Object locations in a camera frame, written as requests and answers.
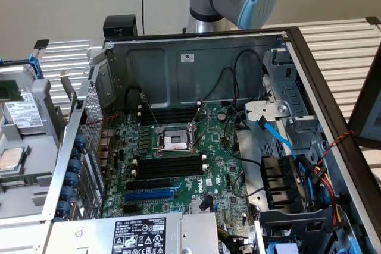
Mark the silver hard disk white label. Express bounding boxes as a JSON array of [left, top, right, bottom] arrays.
[[0, 65, 49, 136]]

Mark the black box device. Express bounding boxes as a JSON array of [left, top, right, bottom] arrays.
[[102, 15, 138, 38]]

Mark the silver power supply with label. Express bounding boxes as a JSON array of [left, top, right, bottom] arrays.
[[44, 211, 221, 254]]

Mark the red yellow power wire bundle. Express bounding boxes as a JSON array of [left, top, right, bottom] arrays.
[[297, 158, 346, 234]]

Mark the short black looped wire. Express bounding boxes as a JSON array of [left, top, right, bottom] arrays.
[[124, 86, 147, 112]]

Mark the black connector plug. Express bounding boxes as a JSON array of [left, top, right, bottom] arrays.
[[198, 195, 214, 211]]

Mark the metal socket cover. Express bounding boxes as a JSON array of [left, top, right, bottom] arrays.
[[189, 101, 210, 154]]

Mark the silver CPU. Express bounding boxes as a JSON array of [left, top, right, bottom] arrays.
[[0, 148, 26, 174]]

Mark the blue disk carrier bracket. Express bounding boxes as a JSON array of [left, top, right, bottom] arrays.
[[0, 53, 45, 82]]

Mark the blue SATA wire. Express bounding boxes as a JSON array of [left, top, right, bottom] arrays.
[[255, 116, 306, 174]]

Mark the long black expansion slot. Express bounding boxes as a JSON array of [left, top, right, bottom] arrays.
[[126, 177, 173, 192]]

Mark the green Dell motherboard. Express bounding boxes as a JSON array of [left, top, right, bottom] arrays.
[[100, 102, 254, 231]]

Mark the white label sticker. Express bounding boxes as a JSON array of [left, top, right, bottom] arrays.
[[177, 52, 196, 64]]

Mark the black arched wire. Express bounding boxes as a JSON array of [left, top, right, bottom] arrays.
[[201, 67, 236, 102]]

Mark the graphics card metal bracket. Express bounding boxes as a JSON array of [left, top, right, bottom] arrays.
[[60, 71, 79, 111]]

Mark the thin red wire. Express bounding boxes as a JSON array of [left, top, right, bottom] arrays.
[[85, 112, 121, 161]]

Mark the CPU socket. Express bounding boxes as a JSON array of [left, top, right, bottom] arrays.
[[151, 124, 195, 156]]

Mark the blue expansion slot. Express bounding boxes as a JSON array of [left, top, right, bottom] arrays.
[[123, 187, 176, 202]]

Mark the tall black looped wire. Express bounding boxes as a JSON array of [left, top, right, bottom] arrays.
[[233, 49, 266, 109]]

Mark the blue plastic bracket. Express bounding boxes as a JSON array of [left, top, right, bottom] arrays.
[[266, 242, 302, 254]]

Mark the grey parts rack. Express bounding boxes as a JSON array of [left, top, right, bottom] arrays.
[[0, 78, 71, 231]]

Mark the black plastic drive bracket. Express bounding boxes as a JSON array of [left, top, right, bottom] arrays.
[[260, 153, 309, 212]]

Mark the short black expansion slot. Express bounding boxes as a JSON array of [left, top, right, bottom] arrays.
[[123, 205, 143, 215]]

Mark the metal locking lever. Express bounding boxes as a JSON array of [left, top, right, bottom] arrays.
[[151, 146, 193, 155], [139, 93, 160, 127]]

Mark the dark framed side panel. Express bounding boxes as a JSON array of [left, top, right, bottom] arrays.
[[346, 47, 381, 149]]

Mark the red black twisted wire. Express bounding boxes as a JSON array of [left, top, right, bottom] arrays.
[[315, 130, 355, 171]]

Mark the silver metal disk bay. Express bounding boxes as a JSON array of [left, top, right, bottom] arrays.
[[243, 47, 327, 159]]

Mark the open metal PC case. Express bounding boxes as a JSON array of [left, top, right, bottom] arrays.
[[40, 26, 381, 254]]

